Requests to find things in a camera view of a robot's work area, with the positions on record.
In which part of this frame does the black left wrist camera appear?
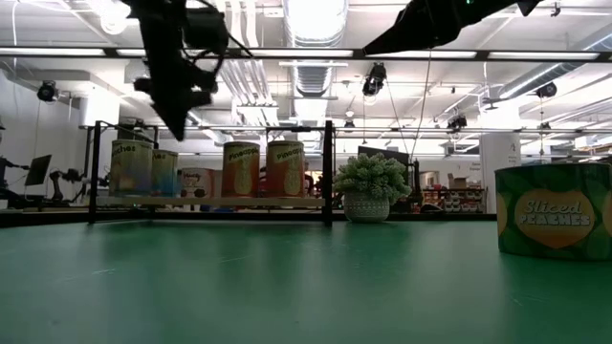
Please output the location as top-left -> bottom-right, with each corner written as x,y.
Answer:
184,8 -> 230,54

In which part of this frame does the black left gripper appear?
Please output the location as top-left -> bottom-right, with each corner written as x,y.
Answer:
133,47 -> 219,141

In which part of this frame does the green peaches label can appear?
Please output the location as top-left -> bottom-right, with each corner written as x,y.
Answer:
108,139 -> 154,198
151,149 -> 180,198

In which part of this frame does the green table mat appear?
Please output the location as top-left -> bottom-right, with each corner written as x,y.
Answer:
0,218 -> 612,344

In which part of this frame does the cardboard box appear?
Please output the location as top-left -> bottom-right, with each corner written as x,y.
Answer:
448,172 -> 472,190

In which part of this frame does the wooden shelf with black frame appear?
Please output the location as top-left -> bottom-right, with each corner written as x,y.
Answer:
87,118 -> 335,228

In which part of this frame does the orange pineapple label can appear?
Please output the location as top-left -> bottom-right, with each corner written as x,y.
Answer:
265,140 -> 306,199
221,140 -> 262,199

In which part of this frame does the green sliced peaches can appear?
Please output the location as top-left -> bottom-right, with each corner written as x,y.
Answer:
494,162 -> 612,262

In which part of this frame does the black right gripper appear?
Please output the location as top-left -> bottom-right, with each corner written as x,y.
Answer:
362,0 -> 541,55

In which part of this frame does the person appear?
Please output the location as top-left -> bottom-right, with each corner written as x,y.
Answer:
0,118 -> 31,207

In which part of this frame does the potted green succulent plant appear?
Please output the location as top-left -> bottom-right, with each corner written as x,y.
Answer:
333,152 -> 412,225

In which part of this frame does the white building pillar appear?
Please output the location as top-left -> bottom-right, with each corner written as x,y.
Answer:
479,132 -> 523,215

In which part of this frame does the small honey label can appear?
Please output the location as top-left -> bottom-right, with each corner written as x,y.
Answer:
179,166 -> 216,199

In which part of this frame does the black background monitor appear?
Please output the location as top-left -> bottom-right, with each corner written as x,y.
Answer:
24,154 -> 53,187
357,145 -> 411,166

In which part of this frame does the small parts bin rack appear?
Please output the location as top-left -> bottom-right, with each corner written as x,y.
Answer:
423,187 -> 487,214

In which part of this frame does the silver ceiling air duct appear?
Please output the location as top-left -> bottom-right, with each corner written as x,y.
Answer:
281,0 -> 350,99

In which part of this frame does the black aluminium table frame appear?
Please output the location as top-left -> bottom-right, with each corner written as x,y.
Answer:
0,208 -> 498,228

